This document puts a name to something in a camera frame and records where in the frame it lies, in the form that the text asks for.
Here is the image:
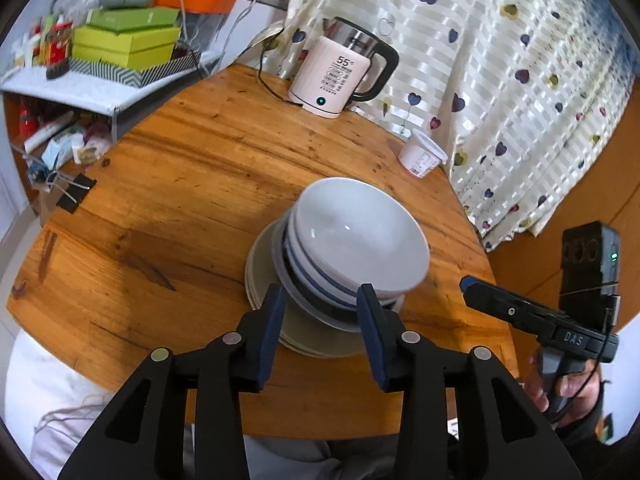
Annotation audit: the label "dark green box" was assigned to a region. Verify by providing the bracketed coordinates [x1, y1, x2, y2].
[86, 6, 182, 32]

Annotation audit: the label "pale green tissue pack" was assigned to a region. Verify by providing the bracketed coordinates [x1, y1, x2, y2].
[42, 127, 86, 168]

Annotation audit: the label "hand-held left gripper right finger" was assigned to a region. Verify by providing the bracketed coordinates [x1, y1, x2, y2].
[356, 284, 576, 480]

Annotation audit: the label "plain olive plate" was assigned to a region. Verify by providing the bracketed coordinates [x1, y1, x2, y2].
[247, 221, 396, 348]

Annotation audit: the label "black binder clip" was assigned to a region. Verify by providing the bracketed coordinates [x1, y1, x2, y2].
[55, 172, 97, 212]

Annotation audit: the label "person's right hand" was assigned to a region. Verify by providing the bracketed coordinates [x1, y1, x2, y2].
[522, 352, 603, 428]

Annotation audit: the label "white plastic tub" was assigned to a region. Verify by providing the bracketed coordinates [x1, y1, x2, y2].
[397, 128, 449, 179]

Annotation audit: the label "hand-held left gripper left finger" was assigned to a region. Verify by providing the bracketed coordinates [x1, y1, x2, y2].
[57, 284, 288, 480]

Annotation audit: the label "white shelf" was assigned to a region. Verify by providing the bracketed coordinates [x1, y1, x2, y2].
[0, 67, 218, 141]

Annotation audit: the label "white tube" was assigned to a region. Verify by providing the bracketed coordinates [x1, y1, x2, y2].
[22, 110, 76, 154]

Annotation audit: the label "olive plate with fish print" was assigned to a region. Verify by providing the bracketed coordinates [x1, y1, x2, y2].
[245, 240, 398, 354]
[244, 250, 401, 359]

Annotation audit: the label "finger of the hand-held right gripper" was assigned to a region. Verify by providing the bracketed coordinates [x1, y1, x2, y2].
[459, 275, 564, 336]

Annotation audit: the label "white bowl with blue stripe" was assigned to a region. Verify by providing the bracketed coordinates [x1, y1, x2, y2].
[291, 177, 432, 297]
[282, 212, 407, 317]

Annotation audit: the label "striped tray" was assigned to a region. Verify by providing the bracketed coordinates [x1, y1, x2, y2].
[67, 50, 203, 88]

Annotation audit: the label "black kettle cable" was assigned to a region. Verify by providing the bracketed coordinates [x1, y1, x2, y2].
[257, 27, 307, 109]

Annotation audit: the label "red bottle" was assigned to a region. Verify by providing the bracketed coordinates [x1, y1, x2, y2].
[17, 102, 38, 141]

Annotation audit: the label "person's right forearm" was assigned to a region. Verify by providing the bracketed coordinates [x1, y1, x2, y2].
[550, 385, 618, 448]

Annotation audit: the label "red figurine toy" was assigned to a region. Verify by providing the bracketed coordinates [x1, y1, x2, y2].
[37, 22, 76, 66]

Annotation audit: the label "white cloth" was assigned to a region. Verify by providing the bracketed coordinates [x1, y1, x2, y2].
[7, 332, 201, 480]

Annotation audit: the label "lime green box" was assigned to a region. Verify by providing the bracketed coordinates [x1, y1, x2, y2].
[71, 25, 183, 72]

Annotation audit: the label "person's grey trousers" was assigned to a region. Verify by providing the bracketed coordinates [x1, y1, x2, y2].
[185, 425, 451, 480]

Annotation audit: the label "heart print curtain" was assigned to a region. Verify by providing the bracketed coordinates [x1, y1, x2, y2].
[250, 0, 636, 253]

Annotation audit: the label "cream electric kettle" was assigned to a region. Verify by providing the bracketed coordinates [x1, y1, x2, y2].
[287, 16, 400, 120]

